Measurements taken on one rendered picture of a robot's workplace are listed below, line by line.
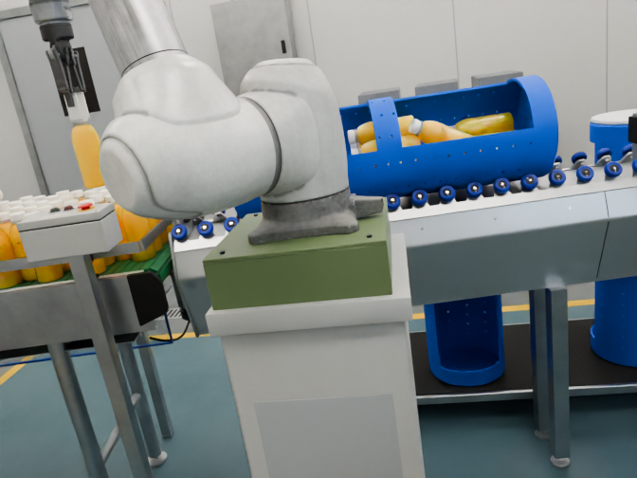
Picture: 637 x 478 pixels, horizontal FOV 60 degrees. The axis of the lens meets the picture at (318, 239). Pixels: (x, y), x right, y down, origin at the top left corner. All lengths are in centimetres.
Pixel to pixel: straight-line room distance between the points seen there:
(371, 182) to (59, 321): 92
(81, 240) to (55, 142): 429
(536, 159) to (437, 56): 332
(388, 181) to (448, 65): 340
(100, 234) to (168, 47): 67
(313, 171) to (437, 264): 80
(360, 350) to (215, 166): 36
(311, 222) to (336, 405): 30
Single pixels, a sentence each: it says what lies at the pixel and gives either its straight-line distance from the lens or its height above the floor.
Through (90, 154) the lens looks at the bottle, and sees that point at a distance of 155.
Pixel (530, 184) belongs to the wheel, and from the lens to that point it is 160.
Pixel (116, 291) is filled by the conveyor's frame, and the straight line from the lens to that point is 156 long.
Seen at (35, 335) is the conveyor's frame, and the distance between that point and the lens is 170.
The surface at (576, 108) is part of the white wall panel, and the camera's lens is 507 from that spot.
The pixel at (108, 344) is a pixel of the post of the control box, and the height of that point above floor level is 75.
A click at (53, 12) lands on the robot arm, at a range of 155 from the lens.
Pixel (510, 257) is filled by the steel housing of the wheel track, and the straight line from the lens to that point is 164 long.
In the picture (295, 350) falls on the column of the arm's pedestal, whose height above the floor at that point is 92.
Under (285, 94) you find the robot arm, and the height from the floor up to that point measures 131.
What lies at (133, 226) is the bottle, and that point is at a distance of 159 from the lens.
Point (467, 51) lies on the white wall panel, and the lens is 486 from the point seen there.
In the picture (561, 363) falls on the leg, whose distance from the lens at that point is 186.
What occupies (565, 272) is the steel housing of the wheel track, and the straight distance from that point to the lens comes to 175.
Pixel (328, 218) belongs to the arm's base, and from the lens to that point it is 88.
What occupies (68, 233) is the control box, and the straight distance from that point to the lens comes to 142.
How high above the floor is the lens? 133
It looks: 17 degrees down
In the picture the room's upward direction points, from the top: 9 degrees counter-clockwise
